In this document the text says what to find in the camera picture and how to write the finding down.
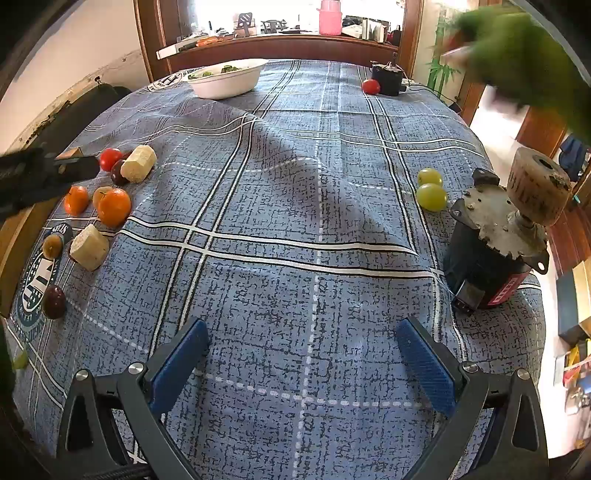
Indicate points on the dark purple plum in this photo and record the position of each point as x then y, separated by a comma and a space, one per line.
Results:
54, 301
117, 176

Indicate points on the blue checked tablecloth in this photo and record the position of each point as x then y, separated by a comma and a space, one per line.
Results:
300, 221

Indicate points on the black sofa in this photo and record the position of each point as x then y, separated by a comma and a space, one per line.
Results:
83, 110

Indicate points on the white bowl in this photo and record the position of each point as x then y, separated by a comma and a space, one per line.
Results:
231, 85

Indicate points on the red tomato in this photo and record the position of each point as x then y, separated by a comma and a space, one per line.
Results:
110, 159
371, 86

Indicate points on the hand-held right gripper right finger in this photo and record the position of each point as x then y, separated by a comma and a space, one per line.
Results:
425, 369

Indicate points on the pink bottle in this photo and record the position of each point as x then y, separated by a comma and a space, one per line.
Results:
330, 18

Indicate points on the green grape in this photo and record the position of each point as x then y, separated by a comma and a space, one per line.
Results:
431, 197
429, 177

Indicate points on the orange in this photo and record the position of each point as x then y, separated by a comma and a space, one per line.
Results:
114, 208
76, 200

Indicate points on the dark blue box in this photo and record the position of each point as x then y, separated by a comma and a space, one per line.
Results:
570, 300

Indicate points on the rusty electric motor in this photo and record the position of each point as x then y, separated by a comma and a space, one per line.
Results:
489, 249

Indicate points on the blue cloth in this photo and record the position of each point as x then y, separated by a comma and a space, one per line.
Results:
572, 152

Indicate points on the wooden counter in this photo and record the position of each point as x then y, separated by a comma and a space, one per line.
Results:
277, 48

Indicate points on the bamboo wall picture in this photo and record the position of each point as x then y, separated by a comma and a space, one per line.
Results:
441, 74

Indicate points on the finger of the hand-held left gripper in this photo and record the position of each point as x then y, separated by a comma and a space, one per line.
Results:
78, 167

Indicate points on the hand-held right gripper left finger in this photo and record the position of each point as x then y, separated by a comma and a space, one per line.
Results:
180, 364

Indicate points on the green vegetables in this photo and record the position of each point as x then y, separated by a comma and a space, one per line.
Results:
221, 70

